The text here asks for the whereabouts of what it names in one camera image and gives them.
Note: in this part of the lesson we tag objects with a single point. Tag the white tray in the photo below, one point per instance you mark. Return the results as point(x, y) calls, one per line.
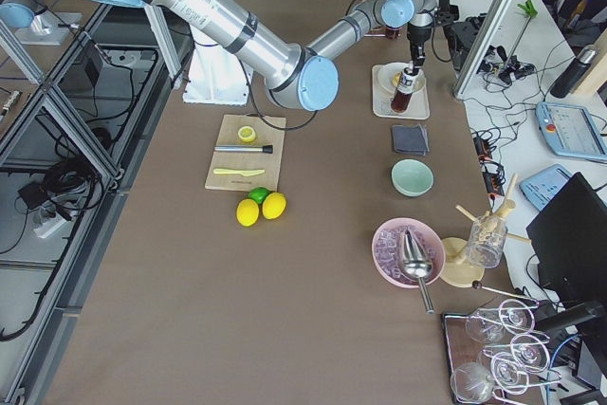
point(418, 109)

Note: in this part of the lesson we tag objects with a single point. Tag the steel scoop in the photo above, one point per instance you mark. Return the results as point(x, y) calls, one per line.
point(415, 264)

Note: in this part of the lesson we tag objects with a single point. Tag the yellow plastic knife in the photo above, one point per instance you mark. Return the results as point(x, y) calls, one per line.
point(241, 172)

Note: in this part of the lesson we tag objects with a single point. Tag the yellow lemon lower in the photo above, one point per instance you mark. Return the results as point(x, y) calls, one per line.
point(247, 212)

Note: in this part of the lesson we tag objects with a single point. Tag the blue controller box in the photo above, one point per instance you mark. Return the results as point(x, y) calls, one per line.
point(540, 188)

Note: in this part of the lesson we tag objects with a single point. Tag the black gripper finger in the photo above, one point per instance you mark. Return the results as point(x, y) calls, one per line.
point(420, 56)
point(414, 56)

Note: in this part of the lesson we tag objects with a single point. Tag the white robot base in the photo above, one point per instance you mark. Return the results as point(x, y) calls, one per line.
point(215, 76)

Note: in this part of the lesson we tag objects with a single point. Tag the wooden cutting board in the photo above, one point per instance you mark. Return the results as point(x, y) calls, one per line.
point(270, 162)

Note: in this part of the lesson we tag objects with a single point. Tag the white plate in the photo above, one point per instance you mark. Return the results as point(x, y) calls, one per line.
point(386, 73)

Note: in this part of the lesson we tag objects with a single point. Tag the grey cloth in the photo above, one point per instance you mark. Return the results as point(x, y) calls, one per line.
point(412, 140)

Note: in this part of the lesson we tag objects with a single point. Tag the steel muddler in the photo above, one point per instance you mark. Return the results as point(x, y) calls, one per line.
point(244, 149)

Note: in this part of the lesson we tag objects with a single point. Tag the tea bottle white cap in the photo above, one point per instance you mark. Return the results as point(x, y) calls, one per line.
point(404, 88)

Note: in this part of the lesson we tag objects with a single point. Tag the black thermos bottle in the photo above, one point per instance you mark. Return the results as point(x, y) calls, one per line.
point(568, 79)

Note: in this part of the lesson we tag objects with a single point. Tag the glazed donut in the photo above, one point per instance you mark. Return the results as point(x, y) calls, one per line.
point(395, 79)

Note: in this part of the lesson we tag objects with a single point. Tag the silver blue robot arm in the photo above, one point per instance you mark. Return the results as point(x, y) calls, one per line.
point(296, 77)

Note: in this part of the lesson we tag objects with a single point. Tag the pink bowl with ice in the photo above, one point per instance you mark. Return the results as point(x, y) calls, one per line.
point(385, 247)

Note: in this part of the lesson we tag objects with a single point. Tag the green lime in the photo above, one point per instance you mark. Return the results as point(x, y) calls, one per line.
point(259, 194)

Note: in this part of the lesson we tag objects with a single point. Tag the half lemon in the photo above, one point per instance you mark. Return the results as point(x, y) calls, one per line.
point(246, 134)

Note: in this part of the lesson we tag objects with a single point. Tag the yellow lemon upper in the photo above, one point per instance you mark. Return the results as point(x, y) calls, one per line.
point(274, 205)

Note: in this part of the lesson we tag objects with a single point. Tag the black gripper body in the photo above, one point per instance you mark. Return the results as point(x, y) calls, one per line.
point(417, 35)

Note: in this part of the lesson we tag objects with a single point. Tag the glass jar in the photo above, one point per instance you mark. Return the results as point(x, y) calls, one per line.
point(486, 241)

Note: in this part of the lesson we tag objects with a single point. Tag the yellow lemon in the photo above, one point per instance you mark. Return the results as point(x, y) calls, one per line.
point(247, 212)
point(274, 205)

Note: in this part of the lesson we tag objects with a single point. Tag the wine glass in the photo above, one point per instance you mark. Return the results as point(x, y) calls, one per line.
point(529, 350)
point(491, 324)
point(508, 374)
point(474, 383)

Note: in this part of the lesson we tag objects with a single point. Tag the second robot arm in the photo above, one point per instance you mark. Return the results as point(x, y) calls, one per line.
point(33, 22)

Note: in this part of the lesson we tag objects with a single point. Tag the teach pendant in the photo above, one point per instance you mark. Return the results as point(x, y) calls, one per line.
point(568, 130)

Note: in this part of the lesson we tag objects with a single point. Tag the green bowl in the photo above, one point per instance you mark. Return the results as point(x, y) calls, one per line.
point(411, 177)

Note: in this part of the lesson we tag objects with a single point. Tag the black glass tray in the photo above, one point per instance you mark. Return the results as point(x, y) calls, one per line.
point(460, 348)

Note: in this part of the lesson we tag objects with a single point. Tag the black monitor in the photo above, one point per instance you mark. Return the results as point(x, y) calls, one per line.
point(569, 237)

